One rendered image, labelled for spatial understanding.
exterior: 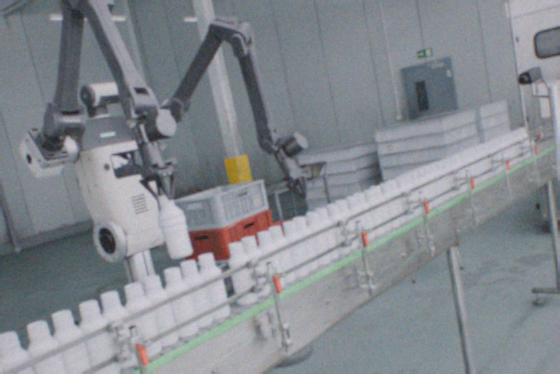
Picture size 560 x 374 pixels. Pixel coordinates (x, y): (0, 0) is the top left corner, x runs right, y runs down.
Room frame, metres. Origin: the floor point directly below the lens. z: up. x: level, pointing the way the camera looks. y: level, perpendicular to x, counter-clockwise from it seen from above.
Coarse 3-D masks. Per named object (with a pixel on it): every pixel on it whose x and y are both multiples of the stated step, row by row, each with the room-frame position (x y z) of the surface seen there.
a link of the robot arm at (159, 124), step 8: (128, 104) 1.58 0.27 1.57; (128, 112) 1.58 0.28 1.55; (144, 112) 1.56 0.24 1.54; (152, 112) 1.55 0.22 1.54; (160, 112) 1.53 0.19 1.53; (168, 112) 1.55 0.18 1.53; (128, 120) 1.59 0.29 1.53; (136, 120) 1.60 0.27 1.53; (152, 120) 1.53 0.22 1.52; (160, 120) 1.52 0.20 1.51; (168, 120) 1.54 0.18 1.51; (144, 128) 1.55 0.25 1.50; (152, 128) 1.53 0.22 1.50; (160, 128) 1.52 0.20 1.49; (168, 128) 1.53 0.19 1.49; (152, 136) 1.54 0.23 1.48; (160, 136) 1.53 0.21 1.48; (168, 136) 1.54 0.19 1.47
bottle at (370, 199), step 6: (366, 192) 2.13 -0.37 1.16; (372, 192) 2.13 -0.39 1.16; (366, 198) 2.14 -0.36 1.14; (372, 198) 2.13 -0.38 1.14; (372, 204) 2.12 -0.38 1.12; (378, 210) 2.12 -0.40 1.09; (372, 216) 2.12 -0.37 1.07; (378, 216) 2.12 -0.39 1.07; (372, 222) 2.12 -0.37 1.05; (378, 222) 2.12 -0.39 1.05; (378, 228) 2.12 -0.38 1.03; (378, 234) 2.12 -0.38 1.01
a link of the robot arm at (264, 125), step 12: (240, 36) 2.00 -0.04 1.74; (252, 36) 2.09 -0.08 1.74; (240, 48) 2.01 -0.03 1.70; (252, 48) 2.05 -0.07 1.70; (240, 60) 2.06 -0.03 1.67; (252, 60) 2.05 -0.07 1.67; (252, 72) 2.07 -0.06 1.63; (252, 84) 2.09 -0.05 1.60; (252, 96) 2.12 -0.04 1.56; (264, 96) 2.13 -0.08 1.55; (252, 108) 2.14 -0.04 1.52; (264, 108) 2.13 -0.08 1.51; (264, 120) 2.15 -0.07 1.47; (264, 132) 2.16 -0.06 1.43; (276, 132) 2.21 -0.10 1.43
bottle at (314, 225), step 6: (306, 216) 1.88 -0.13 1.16; (312, 216) 1.86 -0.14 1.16; (318, 216) 1.87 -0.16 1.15; (312, 222) 1.86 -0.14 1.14; (318, 222) 1.87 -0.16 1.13; (312, 228) 1.85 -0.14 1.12; (318, 228) 1.85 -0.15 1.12; (324, 234) 1.86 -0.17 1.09; (318, 240) 1.85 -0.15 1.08; (324, 240) 1.86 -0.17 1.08; (318, 246) 1.85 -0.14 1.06; (324, 246) 1.85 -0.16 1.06; (318, 252) 1.85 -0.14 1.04; (324, 258) 1.85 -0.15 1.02; (318, 264) 1.85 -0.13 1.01; (324, 264) 1.85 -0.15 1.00
